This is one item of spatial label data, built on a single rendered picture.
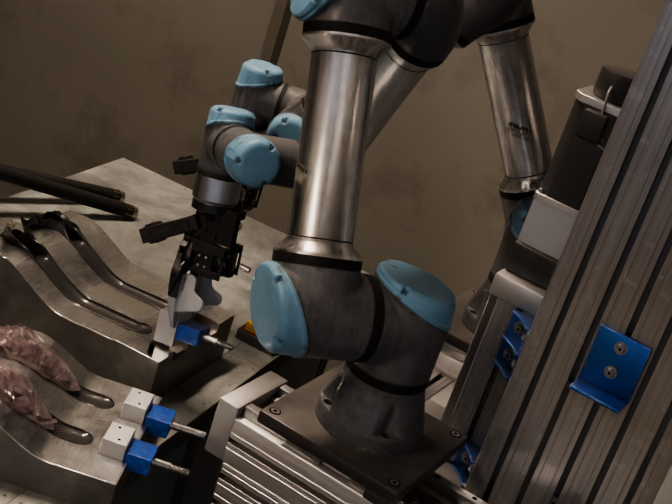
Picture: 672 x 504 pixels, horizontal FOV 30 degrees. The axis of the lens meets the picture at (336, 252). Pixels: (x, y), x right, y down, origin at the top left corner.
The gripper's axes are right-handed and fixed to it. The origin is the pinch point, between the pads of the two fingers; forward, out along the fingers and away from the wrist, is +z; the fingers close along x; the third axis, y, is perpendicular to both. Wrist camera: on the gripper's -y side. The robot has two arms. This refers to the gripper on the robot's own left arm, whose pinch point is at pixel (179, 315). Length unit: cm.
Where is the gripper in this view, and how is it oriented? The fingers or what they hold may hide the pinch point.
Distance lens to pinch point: 207.8
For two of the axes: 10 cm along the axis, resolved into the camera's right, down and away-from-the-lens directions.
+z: -2.2, 9.5, 2.1
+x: 3.6, -1.2, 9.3
